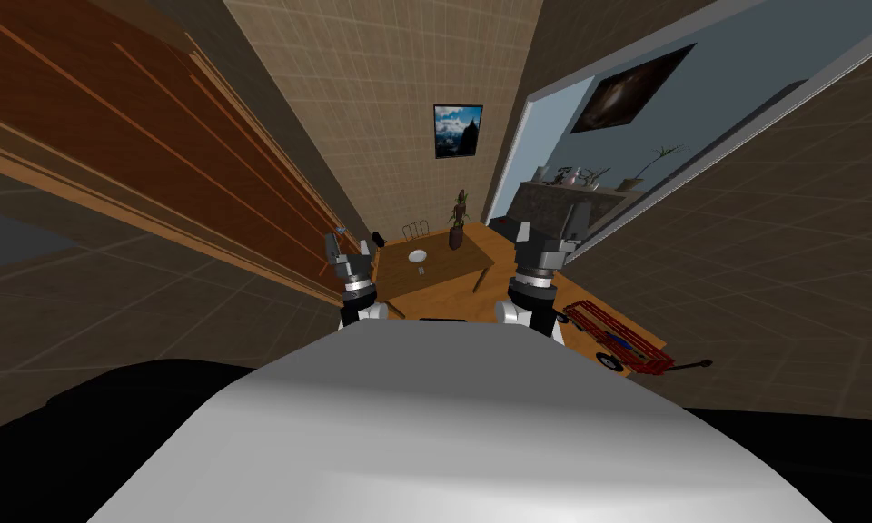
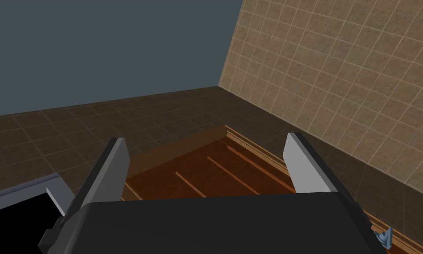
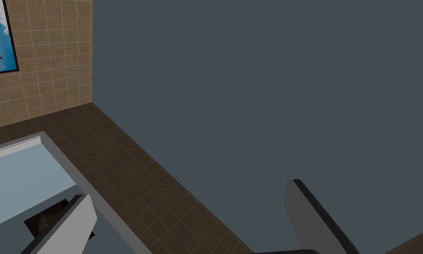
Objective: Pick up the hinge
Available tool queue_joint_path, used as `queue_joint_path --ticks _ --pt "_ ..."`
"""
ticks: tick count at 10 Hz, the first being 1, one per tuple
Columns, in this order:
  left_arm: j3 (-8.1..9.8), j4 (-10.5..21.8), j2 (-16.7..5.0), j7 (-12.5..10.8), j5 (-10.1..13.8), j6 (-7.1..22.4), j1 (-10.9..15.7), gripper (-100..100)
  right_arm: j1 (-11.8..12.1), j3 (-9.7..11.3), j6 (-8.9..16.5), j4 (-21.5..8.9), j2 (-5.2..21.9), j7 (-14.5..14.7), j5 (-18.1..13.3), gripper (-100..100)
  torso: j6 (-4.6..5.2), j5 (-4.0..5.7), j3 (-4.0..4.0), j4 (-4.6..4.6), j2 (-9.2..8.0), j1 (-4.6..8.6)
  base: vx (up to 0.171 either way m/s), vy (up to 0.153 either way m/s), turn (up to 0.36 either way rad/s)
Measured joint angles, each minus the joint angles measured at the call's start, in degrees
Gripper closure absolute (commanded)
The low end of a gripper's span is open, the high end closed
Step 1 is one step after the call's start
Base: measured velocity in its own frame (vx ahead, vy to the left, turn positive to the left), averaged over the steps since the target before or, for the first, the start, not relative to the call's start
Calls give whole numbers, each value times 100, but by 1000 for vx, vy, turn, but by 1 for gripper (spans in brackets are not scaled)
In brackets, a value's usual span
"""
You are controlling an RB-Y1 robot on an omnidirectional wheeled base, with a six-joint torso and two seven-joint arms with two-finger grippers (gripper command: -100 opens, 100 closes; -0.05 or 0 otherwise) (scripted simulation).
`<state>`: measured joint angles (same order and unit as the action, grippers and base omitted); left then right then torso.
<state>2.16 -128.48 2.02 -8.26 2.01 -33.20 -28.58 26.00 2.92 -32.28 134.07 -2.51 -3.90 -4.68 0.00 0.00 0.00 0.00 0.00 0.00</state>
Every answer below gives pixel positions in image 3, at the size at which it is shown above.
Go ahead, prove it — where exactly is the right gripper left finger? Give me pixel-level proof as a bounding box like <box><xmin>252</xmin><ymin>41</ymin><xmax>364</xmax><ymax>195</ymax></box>
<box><xmin>20</xmin><ymin>193</ymin><xmax>98</xmax><ymax>254</ymax></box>

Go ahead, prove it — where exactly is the dark brown flat object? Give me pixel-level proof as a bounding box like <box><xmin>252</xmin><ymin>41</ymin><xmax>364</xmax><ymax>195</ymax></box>
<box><xmin>23</xmin><ymin>199</ymin><xmax>96</xmax><ymax>241</ymax></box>

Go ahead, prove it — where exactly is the framed blue sky picture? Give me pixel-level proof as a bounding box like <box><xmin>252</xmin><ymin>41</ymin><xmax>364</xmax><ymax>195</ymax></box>
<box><xmin>0</xmin><ymin>0</ymin><xmax>20</xmax><ymax>76</ymax></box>

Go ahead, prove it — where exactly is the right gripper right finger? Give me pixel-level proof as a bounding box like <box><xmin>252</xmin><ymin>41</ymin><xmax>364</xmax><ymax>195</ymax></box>
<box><xmin>284</xmin><ymin>179</ymin><xmax>361</xmax><ymax>254</ymax></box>

